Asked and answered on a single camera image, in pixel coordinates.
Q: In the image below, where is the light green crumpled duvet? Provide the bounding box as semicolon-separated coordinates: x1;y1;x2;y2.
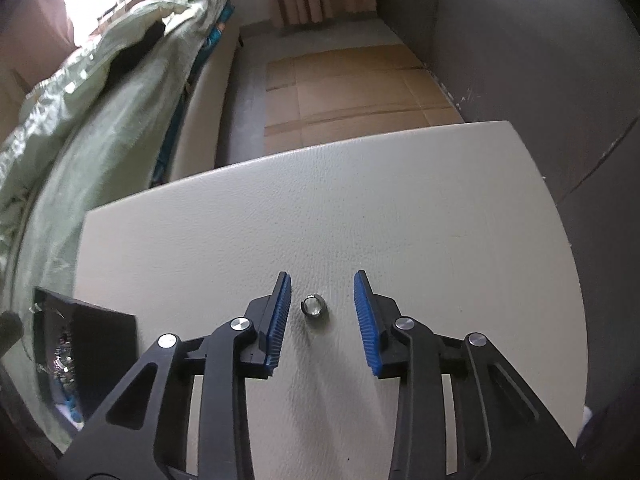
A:
1;0;203;249

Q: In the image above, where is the white low table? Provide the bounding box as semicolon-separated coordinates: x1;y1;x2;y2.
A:
73;122;588;479

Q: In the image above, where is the flattened cardboard sheet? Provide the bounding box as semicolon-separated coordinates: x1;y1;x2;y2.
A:
264;44;463;155

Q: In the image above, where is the green bed mattress sheet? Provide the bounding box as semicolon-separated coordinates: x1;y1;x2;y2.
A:
1;0;228;451

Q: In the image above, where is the silver ring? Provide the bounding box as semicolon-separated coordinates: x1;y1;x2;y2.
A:
299;294;328;321

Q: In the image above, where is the pink left curtain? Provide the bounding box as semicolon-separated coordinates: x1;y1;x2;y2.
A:
12;0;76;88

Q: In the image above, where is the black garment on bed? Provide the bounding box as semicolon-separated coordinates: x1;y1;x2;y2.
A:
102;21;166;94

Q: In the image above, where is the black open jewelry box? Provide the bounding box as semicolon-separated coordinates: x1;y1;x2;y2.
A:
32;287;138;434

